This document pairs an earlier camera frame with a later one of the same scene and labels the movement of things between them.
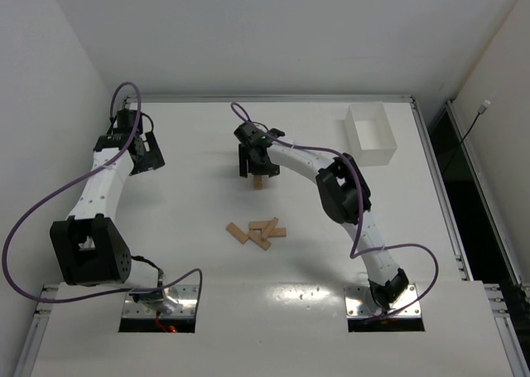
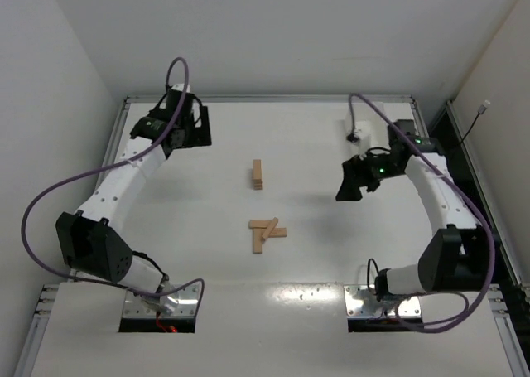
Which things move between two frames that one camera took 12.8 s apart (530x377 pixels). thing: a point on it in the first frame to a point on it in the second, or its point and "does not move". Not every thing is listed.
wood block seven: [258, 224] does not move
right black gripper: [257, 164] to [356, 173]
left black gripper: [148, 158] to [201, 127]
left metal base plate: [179, 301] does not move
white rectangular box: [368, 134] does not move
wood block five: [278, 232] does not move
